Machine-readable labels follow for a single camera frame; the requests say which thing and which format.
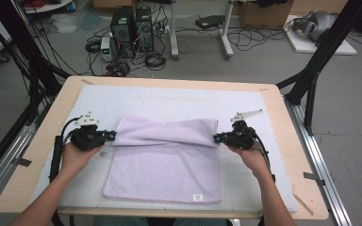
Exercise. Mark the white floor platform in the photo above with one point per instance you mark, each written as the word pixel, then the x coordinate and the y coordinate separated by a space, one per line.
pixel 298 44

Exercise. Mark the lilac printed towel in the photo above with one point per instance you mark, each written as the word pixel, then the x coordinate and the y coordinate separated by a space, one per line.
pixel 163 169

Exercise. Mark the person's right hand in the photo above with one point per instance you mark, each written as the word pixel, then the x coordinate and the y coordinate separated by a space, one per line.
pixel 253 160

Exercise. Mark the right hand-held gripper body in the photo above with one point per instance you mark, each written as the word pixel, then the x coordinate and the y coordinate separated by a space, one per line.
pixel 242 138

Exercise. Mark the thin wooden stick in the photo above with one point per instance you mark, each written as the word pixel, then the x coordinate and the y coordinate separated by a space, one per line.
pixel 303 204

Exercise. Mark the white round table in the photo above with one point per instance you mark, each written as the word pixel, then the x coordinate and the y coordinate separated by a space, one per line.
pixel 50 7

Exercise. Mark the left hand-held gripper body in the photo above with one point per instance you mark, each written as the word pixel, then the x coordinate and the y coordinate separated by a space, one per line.
pixel 88 138

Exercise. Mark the grey tape strip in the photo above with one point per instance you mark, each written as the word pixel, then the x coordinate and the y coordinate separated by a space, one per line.
pixel 312 177

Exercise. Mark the person's left hand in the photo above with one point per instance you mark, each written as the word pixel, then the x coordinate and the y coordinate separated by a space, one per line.
pixel 74 158

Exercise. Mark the grey headset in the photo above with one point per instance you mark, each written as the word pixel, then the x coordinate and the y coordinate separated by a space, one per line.
pixel 317 23

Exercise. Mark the white stand frame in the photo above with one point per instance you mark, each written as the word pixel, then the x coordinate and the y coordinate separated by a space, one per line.
pixel 173 37

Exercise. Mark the aluminium rail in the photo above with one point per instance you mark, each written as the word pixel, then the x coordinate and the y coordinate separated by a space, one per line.
pixel 19 141
pixel 330 194

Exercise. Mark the clear plastic sheet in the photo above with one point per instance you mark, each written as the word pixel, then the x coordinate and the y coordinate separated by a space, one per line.
pixel 62 23

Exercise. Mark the teal sheet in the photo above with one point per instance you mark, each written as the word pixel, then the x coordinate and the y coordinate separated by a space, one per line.
pixel 91 21

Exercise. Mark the black flat device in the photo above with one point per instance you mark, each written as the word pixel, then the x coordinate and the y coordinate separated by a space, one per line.
pixel 210 21

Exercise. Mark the white grid mat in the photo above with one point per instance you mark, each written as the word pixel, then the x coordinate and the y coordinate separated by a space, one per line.
pixel 169 97

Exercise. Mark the black computer tower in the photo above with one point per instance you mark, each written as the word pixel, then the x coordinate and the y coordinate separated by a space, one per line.
pixel 122 31
pixel 144 29

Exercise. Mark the white power supply unit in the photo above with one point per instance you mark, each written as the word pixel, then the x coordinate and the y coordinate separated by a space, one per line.
pixel 106 48

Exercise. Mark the cardboard box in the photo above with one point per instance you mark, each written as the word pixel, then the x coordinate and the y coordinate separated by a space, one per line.
pixel 264 15

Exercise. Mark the black tape strip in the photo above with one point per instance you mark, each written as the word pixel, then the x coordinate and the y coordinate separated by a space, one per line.
pixel 23 162

